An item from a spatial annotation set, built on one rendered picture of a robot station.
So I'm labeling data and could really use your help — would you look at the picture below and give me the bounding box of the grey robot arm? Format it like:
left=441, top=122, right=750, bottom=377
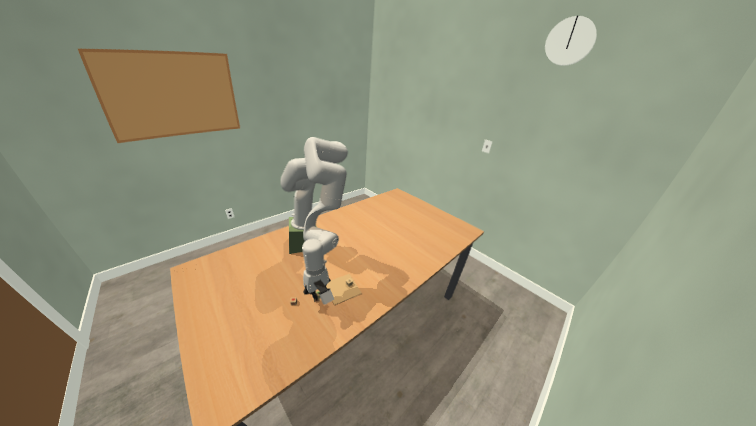
left=281, top=137, right=348, bottom=276

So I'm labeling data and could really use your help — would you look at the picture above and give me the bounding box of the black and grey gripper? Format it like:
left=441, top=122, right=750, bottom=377
left=303, top=266, right=331, bottom=301

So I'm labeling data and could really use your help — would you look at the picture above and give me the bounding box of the tan flat mat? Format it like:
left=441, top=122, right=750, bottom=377
left=326, top=274, right=362, bottom=305

